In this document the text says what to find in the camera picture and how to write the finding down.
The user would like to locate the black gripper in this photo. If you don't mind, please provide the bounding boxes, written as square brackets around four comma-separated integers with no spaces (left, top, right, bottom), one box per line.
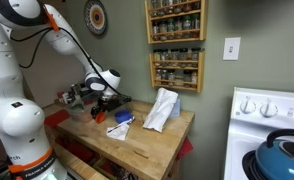
[90,96,120,119]

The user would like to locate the orange plastic cup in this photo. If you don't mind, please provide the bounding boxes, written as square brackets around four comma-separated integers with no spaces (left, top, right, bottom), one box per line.
[95,111,107,124]

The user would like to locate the blue plastic cup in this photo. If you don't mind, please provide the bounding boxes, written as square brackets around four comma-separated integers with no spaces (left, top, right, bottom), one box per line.
[114,109,135,124]

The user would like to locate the clear plastic case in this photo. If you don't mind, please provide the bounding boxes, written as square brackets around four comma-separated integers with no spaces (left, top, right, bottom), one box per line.
[66,93,100,123]

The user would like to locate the red silicone mat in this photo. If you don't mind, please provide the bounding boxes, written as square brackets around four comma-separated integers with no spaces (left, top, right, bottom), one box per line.
[43,109,71,128]

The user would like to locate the wooden bench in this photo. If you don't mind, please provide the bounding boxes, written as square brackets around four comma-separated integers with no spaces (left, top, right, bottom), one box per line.
[53,143,108,180]

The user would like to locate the red cloth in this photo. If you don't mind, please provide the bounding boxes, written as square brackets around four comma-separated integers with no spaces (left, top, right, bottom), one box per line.
[176,137,195,161]

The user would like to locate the wooden spice rack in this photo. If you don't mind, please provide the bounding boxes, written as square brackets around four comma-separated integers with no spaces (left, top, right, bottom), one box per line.
[149,49,205,94]
[144,0,208,45]

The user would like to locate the white stove knob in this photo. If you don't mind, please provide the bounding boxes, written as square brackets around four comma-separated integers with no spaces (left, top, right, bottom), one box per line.
[240,96,257,115]
[259,98,279,118]

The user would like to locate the white stove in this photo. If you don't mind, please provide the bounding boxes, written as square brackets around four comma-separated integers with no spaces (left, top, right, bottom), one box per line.
[223,87,294,180]

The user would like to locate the black stove burner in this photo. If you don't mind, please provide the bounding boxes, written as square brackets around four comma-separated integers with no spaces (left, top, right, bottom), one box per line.
[241,149,265,180]

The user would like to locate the blue kettle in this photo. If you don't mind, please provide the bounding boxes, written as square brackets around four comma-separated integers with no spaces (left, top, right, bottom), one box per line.
[255,129,294,180]

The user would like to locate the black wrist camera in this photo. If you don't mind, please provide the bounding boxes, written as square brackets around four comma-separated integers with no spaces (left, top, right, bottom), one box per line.
[115,95,133,105]

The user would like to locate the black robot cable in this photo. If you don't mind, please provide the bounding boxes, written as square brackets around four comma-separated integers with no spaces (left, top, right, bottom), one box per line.
[10,26,131,101]

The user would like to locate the decorative wall plate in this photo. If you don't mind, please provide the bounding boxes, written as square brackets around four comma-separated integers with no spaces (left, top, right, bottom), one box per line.
[83,0,108,36]

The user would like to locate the orange cable clip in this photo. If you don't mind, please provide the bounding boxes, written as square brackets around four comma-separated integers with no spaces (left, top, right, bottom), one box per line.
[43,4,60,33]

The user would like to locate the white light switch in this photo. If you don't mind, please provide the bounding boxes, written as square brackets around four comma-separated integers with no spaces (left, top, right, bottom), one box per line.
[222,37,241,61]

